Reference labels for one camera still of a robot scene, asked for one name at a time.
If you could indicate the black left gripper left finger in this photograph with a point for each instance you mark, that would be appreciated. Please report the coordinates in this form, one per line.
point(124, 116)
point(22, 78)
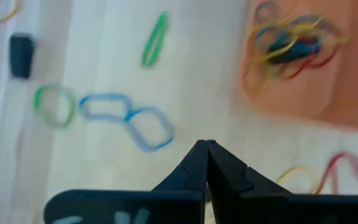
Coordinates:
point(120, 208)

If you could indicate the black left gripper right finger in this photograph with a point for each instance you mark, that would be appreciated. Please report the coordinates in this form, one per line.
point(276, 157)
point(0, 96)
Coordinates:
point(259, 208)

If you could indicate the yellow rubber band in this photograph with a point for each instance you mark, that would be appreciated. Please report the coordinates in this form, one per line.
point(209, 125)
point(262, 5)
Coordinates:
point(2, 20)
point(294, 168)

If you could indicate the orange plastic bin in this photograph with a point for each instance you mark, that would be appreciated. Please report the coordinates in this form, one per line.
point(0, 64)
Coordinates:
point(346, 93)

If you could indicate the pile of coloured rubber bands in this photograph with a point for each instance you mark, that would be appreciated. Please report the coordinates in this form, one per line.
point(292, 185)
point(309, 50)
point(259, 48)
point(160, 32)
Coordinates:
point(278, 52)

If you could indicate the blue wide rubber band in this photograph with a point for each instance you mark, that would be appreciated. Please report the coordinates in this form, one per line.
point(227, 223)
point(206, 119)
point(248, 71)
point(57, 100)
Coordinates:
point(163, 144)
point(104, 96)

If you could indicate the red rubber band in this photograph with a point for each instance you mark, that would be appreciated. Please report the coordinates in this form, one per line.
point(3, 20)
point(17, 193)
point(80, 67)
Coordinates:
point(327, 170)
point(325, 63)

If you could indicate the green round rubber band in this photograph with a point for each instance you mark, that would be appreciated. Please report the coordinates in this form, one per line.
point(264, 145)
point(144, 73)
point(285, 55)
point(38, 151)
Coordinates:
point(37, 99)

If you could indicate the thin blue rubber band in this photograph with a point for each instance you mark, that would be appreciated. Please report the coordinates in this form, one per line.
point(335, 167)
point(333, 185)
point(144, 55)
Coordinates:
point(311, 49)

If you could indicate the bright green flat rubber band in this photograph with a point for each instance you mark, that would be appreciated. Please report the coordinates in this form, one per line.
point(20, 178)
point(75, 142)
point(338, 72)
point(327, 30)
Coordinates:
point(164, 17)

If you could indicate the small black block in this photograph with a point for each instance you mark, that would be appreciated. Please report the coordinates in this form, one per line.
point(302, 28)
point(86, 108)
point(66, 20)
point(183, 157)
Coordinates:
point(21, 56)

